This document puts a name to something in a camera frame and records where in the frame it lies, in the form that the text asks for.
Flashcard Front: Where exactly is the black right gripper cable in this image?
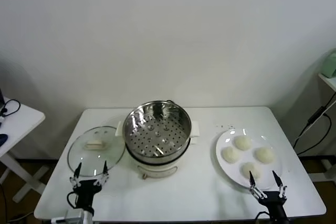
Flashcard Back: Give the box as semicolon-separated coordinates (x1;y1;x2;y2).
255;210;271;224

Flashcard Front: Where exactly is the white side table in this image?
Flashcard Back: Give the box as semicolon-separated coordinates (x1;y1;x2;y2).
0;97;50;204

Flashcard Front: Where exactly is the white steamed baozi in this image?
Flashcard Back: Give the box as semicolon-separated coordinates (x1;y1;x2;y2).
255;146;276;164
234;135;252;152
241;162;263;182
222;146;240;163

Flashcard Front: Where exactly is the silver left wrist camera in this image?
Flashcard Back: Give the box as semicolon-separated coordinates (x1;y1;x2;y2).
51;208;95;224

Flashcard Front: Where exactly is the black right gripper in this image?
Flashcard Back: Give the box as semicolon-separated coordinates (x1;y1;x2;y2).
248;170;288;221

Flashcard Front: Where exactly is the round glass pot lid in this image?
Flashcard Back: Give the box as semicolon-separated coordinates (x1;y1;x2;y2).
67;126;126;177

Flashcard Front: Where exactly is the perforated steel steamer basket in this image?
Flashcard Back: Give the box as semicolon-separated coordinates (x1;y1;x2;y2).
115;100;200;164

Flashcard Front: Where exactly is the white desk leg base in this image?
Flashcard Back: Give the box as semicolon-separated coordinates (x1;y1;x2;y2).
321;158;336;182

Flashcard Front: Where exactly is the pale green box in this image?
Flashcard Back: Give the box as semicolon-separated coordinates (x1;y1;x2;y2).
322;52;336;78

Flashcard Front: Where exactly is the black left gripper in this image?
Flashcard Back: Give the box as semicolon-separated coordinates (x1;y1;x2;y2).
69;160;109;210

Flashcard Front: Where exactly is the black power adapter cable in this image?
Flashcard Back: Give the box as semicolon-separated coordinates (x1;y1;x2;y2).
292;94;333;156

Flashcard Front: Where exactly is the black looped cable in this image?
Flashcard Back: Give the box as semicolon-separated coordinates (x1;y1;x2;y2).
0;99;21;117

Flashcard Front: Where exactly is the cream electric cooking pot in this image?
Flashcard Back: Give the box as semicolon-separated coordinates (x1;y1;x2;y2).
125;136;197;180

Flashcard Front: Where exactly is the large white round plate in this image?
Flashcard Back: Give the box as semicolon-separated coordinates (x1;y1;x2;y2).
211;128;284;190

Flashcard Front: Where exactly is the white shelf board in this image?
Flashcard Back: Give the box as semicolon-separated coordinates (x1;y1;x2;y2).
318;73;336;96

